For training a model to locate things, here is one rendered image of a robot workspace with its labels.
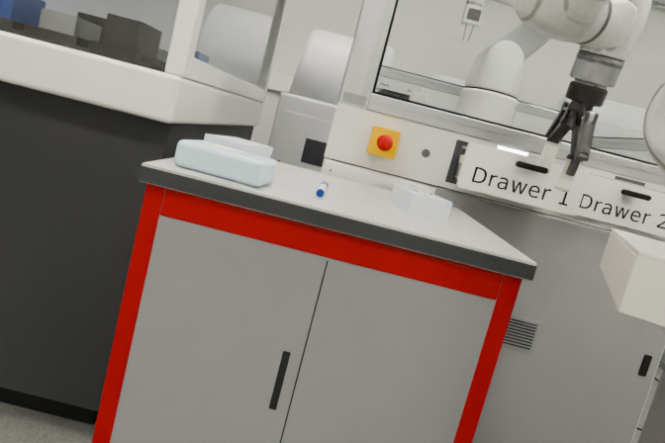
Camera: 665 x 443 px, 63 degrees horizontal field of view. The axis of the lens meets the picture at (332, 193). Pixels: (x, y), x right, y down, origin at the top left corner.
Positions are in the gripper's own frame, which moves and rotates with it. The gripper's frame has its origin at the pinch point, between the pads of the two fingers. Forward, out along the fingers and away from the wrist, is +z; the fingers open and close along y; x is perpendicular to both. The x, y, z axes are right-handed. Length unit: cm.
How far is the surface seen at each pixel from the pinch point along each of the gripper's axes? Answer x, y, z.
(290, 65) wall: 105, 351, 36
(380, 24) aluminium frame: 44, 28, -21
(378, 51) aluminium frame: 43, 26, -14
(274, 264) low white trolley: 52, -40, 16
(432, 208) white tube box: 26.2, -16.9, 8.6
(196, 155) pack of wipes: 68, -35, 4
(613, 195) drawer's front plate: -24.5, 20.4, 5.2
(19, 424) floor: 105, -16, 89
